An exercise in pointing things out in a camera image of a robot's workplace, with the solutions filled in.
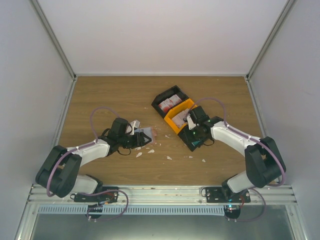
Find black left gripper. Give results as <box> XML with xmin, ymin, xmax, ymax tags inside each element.
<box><xmin>118</xmin><ymin>132</ymin><xmax>152</xmax><ymax>149</ymax></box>

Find pink card holder wallet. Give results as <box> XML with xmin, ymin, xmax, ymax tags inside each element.
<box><xmin>134</xmin><ymin>127</ymin><xmax>157</xmax><ymax>145</ymax></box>

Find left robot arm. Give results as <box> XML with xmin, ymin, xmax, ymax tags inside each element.
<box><xmin>35</xmin><ymin>117</ymin><xmax>154</xmax><ymax>202</ymax></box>

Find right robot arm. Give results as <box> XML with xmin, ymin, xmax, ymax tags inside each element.
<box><xmin>186</xmin><ymin>105</ymin><xmax>286</xmax><ymax>203</ymax></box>

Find black bin teal cards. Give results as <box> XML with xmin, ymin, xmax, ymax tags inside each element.
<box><xmin>178</xmin><ymin>115</ymin><xmax>215</xmax><ymax>152</ymax></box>

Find teal card stack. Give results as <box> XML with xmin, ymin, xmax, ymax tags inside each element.
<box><xmin>192</xmin><ymin>140</ymin><xmax>203</xmax><ymax>148</ymax></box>

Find red white card stack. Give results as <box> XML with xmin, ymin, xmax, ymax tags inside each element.
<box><xmin>158</xmin><ymin>94</ymin><xmax>182</xmax><ymax>113</ymax></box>

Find black bin red cards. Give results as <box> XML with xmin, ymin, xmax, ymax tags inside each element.
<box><xmin>151</xmin><ymin>85</ymin><xmax>189</xmax><ymax>119</ymax></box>

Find white debris pile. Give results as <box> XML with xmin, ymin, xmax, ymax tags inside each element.
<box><xmin>134</xmin><ymin>147</ymin><xmax>155</xmax><ymax>158</ymax></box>

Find yellow bin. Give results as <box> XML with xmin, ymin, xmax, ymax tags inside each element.
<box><xmin>164</xmin><ymin>98</ymin><xmax>194</xmax><ymax>135</ymax></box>

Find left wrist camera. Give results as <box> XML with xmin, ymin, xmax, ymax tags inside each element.
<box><xmin>128</xmin><ymin>120</ymin><xmax>141</xmax><ymax>135</ymax></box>

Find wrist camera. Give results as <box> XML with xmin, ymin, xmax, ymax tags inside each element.
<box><xmin>128</xmin><ymin>120</ymin><xmax>141</xmax><ymax>135</ymax></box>
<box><xmin>186</xmin><ymin>114</ymin><xmax>197</xmax><ymax>130</ymax></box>

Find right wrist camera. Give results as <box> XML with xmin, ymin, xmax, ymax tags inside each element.
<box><xmin>186</xmin><ymin>114</ymin><xmax>197</xmax><ymax>130</ymax></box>

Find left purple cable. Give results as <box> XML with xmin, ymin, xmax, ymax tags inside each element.
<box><xmin>45</xmin><ymin>106</ymin><xmax>130</xmax><ymax>222</ymax></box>

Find purple cable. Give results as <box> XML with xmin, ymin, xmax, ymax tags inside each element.
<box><xmin>184</xmin><ymin>97</ymin><xmax>287</xmax><ymax>222</ymax></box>
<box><xmin>45</xmin><ymin>106</ymin><xmax>130</xmax><ymax>222</ymax></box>

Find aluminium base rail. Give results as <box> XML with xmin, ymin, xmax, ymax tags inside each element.
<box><xmin>27</xmin><ymin>184</ymin><xmax>297</xmax><ymax>206</ymax></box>

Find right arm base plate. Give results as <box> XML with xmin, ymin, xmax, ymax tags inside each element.
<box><xmin>200</xmin><ymin>186</ymin><xmax>251</xmax><ymax>204</ymax></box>

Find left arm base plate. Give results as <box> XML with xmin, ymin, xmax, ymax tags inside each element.
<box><xmin>70</xmin><ymin>186</ymin><xmax>119</xmax><ymax>204</ymax></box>

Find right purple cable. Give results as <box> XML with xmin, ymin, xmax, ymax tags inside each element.
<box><xmin>184</xmin><ymin>97</ymin><xmax>287</xmax><ymax>222</ymax></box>

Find grey cable duct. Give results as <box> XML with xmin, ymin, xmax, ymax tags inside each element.
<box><xmin>38</xmin><ymin>204</ymin><xmax>225</xmax><ymax>216</ymax></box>

